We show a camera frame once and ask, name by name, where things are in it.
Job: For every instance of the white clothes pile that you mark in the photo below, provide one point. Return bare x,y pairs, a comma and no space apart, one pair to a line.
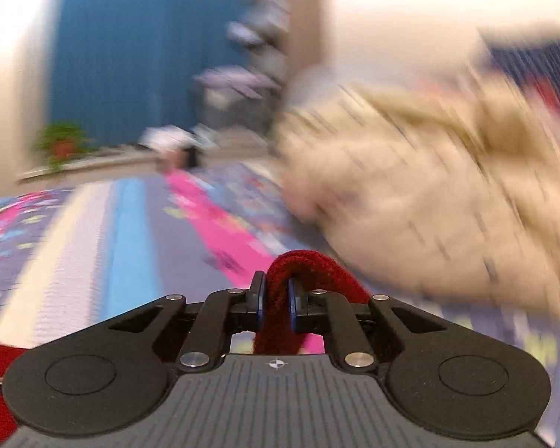
170,136

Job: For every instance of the potted green plant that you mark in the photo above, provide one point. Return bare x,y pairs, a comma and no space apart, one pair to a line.
63,142

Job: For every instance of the dark printed cloth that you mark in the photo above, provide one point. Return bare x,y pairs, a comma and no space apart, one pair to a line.
536,74

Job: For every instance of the clear plastic storage bin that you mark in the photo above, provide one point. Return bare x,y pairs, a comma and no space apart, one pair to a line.
238,98

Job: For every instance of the wooden wall shelf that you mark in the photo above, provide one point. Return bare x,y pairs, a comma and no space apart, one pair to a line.
270,18

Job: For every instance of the dark red knit sweater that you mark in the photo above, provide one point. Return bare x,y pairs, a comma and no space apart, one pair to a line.
287,270

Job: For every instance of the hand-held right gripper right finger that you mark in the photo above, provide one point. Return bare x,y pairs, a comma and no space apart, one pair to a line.
293,305

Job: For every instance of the blue curtain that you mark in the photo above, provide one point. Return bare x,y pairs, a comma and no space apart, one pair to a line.
135,56

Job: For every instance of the cream star-print duvet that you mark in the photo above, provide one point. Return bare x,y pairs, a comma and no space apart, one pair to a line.
424,196

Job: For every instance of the floral striped bed sheet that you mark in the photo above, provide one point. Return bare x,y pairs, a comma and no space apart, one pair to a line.
98,252

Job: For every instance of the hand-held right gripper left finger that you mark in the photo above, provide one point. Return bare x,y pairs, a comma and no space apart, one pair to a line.
260,301

